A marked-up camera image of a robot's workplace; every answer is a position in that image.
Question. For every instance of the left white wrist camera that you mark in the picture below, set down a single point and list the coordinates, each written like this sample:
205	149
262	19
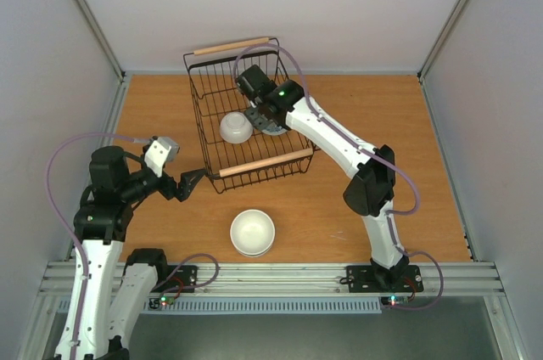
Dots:
160	151

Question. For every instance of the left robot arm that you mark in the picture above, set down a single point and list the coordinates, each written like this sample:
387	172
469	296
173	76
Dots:
100	320

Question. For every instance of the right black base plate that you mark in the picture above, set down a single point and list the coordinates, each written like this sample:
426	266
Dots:
362	279

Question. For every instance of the plain white bowl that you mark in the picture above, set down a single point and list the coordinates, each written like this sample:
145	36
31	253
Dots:
235	128

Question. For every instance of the grey scale pattern bowl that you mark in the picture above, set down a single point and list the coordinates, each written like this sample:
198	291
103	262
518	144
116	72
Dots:
261	123

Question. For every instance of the aluminium mounting rail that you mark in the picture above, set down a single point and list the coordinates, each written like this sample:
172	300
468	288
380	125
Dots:
290	279

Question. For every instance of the black wire dish rack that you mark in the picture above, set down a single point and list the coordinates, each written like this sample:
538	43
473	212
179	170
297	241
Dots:
214	94

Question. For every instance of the blue floral porcelain bowl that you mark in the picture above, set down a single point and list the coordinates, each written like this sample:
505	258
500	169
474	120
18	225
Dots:
274	130

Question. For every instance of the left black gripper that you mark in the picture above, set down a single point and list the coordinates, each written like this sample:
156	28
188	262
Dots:
185	187

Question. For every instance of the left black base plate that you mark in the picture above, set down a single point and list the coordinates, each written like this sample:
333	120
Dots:
185	277

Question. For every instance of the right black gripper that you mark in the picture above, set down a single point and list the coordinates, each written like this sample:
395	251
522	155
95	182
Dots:
259	114

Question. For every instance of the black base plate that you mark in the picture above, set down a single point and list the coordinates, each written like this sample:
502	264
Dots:
362	279
185	277

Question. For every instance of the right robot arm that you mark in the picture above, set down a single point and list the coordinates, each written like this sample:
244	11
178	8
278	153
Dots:
370	170

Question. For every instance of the blue slotted cable duct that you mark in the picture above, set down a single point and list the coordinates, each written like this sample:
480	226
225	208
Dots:
196	306

